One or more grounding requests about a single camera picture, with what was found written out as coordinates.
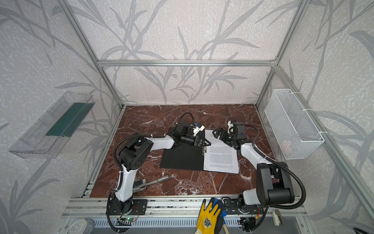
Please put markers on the blue folder black inside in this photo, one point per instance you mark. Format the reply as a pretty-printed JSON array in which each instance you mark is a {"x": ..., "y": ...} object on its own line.
[{"x": 181, "y": 155}]

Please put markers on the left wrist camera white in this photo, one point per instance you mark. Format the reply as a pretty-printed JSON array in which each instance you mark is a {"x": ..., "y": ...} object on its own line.
[{"x": 197, "y": 128}]

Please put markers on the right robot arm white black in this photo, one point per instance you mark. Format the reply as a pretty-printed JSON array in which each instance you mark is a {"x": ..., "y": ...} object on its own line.
[{"x": 276, "y": 185}]

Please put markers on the white wire mesh basket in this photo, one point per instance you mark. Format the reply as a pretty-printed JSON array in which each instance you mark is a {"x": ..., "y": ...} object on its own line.
[{"x": 296, "y": 133}]

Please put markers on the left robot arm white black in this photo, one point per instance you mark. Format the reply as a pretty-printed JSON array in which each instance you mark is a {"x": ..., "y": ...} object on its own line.
[{"x": 131, "y": 153}]

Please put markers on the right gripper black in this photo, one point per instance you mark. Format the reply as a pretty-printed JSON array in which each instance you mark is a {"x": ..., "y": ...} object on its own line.
[{"x": 223, "y": 135}]

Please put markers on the small beige device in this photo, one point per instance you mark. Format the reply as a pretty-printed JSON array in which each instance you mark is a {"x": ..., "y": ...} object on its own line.
[{"x": 277, "y": 217}]

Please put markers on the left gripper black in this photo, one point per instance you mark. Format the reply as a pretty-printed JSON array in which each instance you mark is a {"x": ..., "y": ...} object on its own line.
[{"x": 199, "y": 139}]

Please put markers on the green circuit board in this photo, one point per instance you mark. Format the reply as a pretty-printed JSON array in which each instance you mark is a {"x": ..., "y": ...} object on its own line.
[{"x": 126, "y": 221}]

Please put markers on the yellow blue work glove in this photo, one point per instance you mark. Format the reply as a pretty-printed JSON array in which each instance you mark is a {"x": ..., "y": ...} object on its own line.
[{"x": 210, "y": 220}]

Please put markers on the paper sheet back top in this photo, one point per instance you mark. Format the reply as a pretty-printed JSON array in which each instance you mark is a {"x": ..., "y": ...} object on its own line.
[{"x": 219, "y": 157}]

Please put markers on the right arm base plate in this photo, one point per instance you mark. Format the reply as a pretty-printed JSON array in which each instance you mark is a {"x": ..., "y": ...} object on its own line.
[{"x": 237, "y": 206}]

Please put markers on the clear plastic tray green base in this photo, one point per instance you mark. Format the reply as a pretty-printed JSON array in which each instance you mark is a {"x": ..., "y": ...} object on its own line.
[{"x": 46, "y": 138}]

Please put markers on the aluminium frame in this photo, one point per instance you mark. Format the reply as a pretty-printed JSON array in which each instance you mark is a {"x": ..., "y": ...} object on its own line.
[{"x": 352, "y": 177}]

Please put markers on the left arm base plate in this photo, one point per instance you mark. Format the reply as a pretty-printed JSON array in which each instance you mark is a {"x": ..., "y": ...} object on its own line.
[{"x": 137, "y": 206}]

